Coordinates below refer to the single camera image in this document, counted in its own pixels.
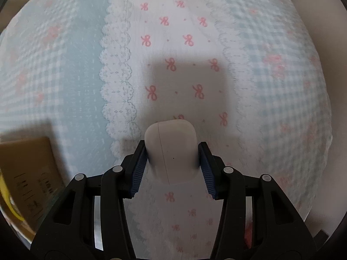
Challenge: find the white earbud case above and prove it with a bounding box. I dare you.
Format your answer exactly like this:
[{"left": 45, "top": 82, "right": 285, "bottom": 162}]
[{"left": 144, "top": 119, "right": 199, "bottom": 185}]

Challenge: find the cardboard box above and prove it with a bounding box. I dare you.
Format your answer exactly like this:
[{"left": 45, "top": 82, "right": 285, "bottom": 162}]
[{"left": 1, "top": 137, "right": 65, "bottom": 233}]

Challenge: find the yellow tape roll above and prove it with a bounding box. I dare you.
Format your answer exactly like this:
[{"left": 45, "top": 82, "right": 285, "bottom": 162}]
[{"left": 0, "top": 174, "right": 25, "bottom": 221}]

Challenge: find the blue white floral bedspread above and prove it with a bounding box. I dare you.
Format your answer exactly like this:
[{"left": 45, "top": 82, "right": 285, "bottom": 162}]
[{"left": 1, "top": 0, "right": 332, "bottom": 259}]

